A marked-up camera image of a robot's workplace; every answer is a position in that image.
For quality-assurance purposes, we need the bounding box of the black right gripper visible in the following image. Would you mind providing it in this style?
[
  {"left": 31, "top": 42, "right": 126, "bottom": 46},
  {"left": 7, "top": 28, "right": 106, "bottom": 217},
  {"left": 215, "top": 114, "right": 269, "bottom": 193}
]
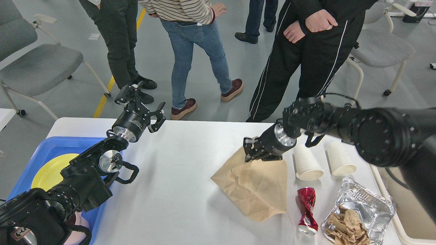
[{"left": 243, "top": 124, "right": 296, "bottom": 162}]

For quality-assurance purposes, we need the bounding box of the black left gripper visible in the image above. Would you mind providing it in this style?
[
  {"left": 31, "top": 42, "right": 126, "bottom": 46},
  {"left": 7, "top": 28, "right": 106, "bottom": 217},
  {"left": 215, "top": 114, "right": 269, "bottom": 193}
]
[{"left": 112, "top": 85, "right": 166, "bottom": 143}]

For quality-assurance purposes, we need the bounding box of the brown paper bag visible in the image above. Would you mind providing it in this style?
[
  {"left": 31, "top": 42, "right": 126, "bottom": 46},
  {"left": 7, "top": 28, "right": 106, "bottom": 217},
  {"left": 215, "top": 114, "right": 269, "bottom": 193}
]
[{"left": 211, "top": 148, "right": 288, "bottom": 222}]

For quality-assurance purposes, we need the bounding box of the white paper cup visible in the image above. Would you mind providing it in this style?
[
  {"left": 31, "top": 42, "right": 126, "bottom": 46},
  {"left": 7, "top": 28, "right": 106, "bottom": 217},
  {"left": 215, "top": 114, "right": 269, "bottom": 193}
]
[
  {"left": 326, "top": 142, "right": 357, "bottom": 176},
  {"left": 293, "top": 144, "right": 324, "bottom": 181}
]

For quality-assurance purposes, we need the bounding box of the crushed red can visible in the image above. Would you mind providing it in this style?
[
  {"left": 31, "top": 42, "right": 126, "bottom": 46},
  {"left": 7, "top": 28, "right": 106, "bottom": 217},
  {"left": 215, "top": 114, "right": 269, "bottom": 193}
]
[{"left": 297, "top": 187, "right": 318, "bottom": 235}]

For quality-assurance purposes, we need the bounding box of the yellow plastic plate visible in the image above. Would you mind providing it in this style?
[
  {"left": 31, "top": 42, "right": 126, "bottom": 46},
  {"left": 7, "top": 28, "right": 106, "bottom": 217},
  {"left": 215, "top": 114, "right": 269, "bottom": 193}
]
[{"left": 31, "top": 153, "right": 78, "bottom": 191}]

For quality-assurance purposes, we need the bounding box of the foil tray with paper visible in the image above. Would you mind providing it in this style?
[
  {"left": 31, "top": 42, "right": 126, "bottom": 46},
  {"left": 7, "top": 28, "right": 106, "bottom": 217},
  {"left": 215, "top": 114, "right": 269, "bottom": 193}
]
[{"left": 321, "top": 177, "right": 396, "bottom": 245}]

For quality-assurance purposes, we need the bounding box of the pink mug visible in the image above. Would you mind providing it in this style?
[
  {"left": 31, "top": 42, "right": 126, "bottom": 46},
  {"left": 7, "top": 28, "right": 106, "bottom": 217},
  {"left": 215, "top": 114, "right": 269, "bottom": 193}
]
[{"left": 64, "top": 212, "right": 92, "bottom": 245}]

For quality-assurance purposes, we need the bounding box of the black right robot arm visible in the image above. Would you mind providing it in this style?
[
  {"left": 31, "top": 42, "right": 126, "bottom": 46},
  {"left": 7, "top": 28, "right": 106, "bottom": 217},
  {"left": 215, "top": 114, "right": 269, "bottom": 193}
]
[{"left": 243, "top": 97, "right": 436, "bottom": 221}]

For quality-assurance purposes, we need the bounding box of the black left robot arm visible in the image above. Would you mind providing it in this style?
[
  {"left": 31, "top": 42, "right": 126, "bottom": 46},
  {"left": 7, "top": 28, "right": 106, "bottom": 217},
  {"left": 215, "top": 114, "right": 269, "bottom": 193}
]
[{"left": 0, "top": 85, "right": 166, "bottom": 245}]

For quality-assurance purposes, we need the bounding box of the person in grey trousers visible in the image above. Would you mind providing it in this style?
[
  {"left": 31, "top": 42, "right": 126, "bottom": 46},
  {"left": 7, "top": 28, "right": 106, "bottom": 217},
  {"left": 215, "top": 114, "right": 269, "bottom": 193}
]
[{"left": 79, "top": 0, "right": 157, "bottom": 90}]

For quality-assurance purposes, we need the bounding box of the person in blue jeans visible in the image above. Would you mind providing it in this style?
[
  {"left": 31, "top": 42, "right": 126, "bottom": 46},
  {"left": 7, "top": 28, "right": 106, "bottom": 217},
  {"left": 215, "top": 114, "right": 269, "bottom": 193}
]
[{"left": 139, "top": 0, "right": 244, "bottom": 120}]

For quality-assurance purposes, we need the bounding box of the grey chair left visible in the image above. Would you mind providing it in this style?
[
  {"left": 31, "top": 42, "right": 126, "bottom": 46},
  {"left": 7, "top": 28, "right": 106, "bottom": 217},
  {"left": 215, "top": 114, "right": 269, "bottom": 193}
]
[{"left": 0, "top": 0, "right": 111, "bottom": 120}]

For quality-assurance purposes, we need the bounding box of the grey chair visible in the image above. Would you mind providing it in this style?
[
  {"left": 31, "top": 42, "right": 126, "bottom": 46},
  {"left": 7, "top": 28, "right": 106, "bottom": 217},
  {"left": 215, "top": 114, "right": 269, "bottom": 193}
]
[
  {"left": 346, "top": 0, "right": 416, "bottom": 105},
  {"left": 0, "top": 0, "right": 111, "bottom": 120}
]

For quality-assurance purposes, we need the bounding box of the person in striped black pants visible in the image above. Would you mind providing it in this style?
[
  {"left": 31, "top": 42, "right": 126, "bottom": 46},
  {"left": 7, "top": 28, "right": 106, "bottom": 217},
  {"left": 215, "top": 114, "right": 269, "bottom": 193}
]
[{"left": 247, "top": 0, "right": 375, "bottom": 122}]

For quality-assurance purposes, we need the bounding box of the person in dark blue trousers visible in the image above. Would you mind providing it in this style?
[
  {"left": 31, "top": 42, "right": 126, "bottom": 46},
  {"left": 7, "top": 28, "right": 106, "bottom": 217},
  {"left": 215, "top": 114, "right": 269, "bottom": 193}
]
[{"left": 234, "top": 0, "right": 278, "bottom": 44}]

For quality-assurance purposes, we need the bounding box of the grey chair right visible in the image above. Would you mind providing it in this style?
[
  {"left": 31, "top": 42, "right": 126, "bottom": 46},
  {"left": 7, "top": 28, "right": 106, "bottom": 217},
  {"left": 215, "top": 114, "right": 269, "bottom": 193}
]
[{"left": 346, "top": 0, "right": 416, "bottom": 105}]

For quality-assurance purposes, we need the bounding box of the beige plastic bin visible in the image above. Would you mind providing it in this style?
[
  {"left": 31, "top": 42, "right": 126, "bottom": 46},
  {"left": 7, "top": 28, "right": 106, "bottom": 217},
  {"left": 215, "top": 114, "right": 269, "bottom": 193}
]
[{"left": 370, "top": 165, "right": 436, "bottom": 245}]

